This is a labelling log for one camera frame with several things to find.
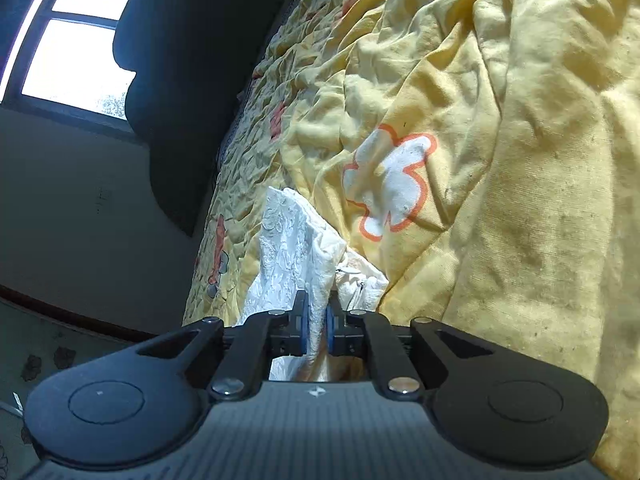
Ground floral glass wardrobe door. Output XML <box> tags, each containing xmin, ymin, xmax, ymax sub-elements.
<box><xmin>0</xmin><ymin>285</ymin><xmax>161</xmax><ymax>461</ymax></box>

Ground white embroidered pants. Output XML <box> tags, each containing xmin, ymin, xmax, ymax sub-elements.
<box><xmin>242</xmin><ymin>186</ymin><xmax>390</xmax><ymax>382</ymax></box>

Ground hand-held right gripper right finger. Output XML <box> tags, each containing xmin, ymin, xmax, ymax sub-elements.
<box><xmin>325</xmin><ymin>290</ymin><xmax>506</xmax><ymax>403</ymax></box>

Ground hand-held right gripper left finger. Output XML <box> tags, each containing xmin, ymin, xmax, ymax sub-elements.
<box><xmin>131</xmin><ymin>290</ymin><xmax>310</xmax><ymax>402</ymax></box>

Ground yellow floral quilt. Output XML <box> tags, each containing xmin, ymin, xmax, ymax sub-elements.
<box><xmin>182</xmin><ymin>0</ymin><xmax>640</xmax><ymax>476</ymax></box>

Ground window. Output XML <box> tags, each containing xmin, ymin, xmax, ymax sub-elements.
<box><xmin>0</xmin><ymin>0</ymin><xmax>161</xmax><ymax>121</ymax></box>

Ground dark headboard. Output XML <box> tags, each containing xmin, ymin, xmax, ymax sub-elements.
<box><xmin>112</xmin><ymin>0</ymin><xmax>301</xmax><ymax>238</ymax></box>

